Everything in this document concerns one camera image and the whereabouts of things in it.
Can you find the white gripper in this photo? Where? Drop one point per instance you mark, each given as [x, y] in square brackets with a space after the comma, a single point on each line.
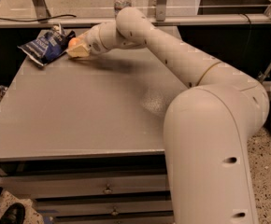
[92, 42]

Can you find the orange fruit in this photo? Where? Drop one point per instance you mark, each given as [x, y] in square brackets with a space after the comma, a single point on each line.
[73, 42]

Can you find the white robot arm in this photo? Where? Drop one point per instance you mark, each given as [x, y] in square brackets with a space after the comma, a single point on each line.
[206, 127]

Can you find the blue chip bag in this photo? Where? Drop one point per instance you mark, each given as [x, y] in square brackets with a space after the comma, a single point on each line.
[49, 46]

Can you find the grey drawer cabinet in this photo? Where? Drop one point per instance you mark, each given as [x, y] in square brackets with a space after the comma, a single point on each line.
[104, 115]

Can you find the top grey drawer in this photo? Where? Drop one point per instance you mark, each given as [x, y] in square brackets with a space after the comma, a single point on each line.
[74, 185]

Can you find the grey drawer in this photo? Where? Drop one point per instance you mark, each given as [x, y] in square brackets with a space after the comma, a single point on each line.
[103, 206]
[148, 218]
[74, 185]

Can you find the middle grey drawer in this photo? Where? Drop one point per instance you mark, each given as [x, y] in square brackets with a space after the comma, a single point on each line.
[103, 206]

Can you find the black shoe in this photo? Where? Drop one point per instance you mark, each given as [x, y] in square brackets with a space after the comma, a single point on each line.
[15, 214]

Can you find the bottom grey drawer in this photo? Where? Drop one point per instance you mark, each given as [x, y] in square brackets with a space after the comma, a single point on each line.
[148, 218]

